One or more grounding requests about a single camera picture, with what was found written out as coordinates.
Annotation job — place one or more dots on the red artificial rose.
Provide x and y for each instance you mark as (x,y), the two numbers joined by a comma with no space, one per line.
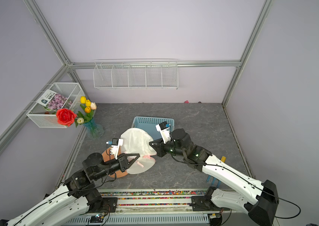
(65,117)

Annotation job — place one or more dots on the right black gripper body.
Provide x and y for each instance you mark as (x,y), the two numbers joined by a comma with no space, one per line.
(164,148)

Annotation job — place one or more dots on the white mesh laundry bag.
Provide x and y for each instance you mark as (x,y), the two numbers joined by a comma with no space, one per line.
(137,141)

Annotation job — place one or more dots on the tulip bouquet in vase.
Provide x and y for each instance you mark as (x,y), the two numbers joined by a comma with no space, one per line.
(86,118)

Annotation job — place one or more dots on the white wire corner basket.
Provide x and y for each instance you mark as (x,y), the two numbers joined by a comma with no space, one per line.
(47,119)

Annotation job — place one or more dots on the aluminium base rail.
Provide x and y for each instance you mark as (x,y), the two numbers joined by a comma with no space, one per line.
(114,202)

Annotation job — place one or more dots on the orange mesh laundry bag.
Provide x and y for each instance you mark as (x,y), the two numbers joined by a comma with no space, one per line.
(108,157)

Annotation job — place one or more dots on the light blue plastic basket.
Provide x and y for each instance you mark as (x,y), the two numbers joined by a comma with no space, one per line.
(148,124)

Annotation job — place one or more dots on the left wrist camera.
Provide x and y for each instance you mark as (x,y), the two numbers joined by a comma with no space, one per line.
(115,144)

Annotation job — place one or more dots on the long white wire shelf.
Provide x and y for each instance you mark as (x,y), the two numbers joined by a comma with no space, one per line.
(136,74)

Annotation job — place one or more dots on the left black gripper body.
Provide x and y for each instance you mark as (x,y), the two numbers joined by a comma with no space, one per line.
(121,161)

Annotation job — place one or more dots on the purple flower packet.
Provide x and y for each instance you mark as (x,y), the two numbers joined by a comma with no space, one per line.
(53,101)

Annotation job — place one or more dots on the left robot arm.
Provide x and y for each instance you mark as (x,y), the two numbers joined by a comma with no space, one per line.
(76,196)

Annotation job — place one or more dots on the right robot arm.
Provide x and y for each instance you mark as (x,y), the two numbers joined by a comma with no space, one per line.
(227,175)

